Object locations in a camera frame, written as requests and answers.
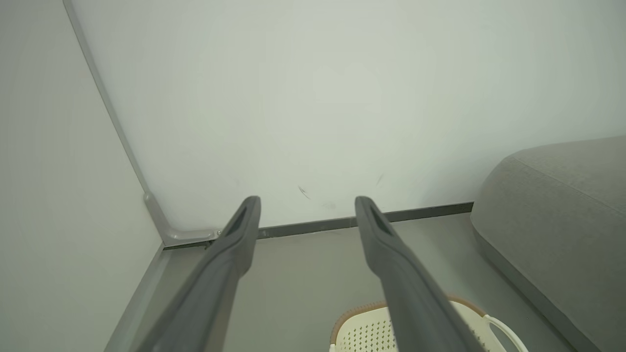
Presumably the black baseboard strip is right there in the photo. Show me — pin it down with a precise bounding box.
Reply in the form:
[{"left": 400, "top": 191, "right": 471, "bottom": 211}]
[{"left": 257, "top": 201, "right": 474, "bottom": 240}]

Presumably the grey fabric sofa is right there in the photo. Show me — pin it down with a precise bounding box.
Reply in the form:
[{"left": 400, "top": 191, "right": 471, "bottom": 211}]
[{"left": 470, "top": 135, "right": 626, "bottom": 352}]

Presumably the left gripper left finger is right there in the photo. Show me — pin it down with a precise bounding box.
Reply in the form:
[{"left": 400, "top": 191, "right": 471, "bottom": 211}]
[{"left": 131, "top": 196, "right": 262, "bottom": 352}]

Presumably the grey metal floor rail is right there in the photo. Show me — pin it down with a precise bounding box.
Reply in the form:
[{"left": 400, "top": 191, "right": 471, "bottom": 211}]
[{"left": 104, "top": 243, "right": 172, "bottom": 352}]

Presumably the grey metal partition frame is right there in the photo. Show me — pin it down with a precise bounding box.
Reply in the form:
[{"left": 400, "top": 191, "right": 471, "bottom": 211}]
[{"left": 63, "top": 0, "right": 221, "bottom": 247}]

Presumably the white perforated laundry basket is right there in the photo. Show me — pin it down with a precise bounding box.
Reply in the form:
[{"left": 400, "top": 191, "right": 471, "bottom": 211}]
[{"left": 329, "top": 295, "right": 530, "bottom": 352}]

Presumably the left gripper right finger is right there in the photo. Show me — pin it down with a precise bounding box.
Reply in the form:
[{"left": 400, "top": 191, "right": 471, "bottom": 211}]
[{"left": 355, "top": 196, "right": 486, "bottom": 352}]

